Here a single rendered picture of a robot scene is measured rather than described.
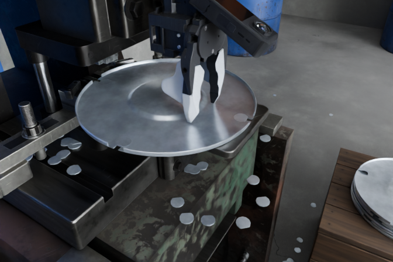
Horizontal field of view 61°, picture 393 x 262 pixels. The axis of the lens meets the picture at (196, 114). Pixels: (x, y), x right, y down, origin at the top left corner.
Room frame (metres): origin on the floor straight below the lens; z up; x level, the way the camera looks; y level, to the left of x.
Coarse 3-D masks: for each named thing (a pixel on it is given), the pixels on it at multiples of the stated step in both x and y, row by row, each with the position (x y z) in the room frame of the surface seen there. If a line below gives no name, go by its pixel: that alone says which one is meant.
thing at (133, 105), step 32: (128, 64) 0.59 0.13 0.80; (160, 64) 0.60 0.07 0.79; (96, 96) 0.48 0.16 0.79; (128, 96) 0.48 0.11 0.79; (160, 96) 0.47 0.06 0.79; (224, 96) 0.49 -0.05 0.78; (96, 128) 0.39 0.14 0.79; (128, 128) 0.39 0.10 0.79; (160, 128) 0.39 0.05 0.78; (192, 128) 0.39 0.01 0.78; (224, 128) 0.40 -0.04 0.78
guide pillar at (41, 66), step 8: (40, 64) 0.51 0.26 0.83; (40, 72) 0.51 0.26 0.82; (48, 72) 0.52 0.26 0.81; (40, 80) 0.51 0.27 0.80; (48, 80) 0.52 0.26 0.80; (40, 88) 0.51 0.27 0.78; (48, 88) 0.51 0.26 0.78; (48, 96) 0.51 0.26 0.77; (48, 104) 0.51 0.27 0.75; (56, 104) 0.52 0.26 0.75; (48, 112) 0.51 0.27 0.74
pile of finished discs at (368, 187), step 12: (360, 168) 0.74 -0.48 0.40; (372, 168) 0.74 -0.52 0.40; (384, 168) 0.74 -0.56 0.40; (360, 180) 0.69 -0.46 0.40; (372, 180) 0.69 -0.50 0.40; (384, 180) 0.69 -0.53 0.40; (360, 192) 0.64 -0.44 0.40; (372, 192) 0.64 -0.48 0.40; (384, 192) 0.64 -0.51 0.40; (360, 204) 0.63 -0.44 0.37; (372, 204) 0.60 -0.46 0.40; (384, 204) 0.60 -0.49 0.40; (372, 216) 0.59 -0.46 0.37; (384, 216) 0.56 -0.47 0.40; (384, 228) 0.55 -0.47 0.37
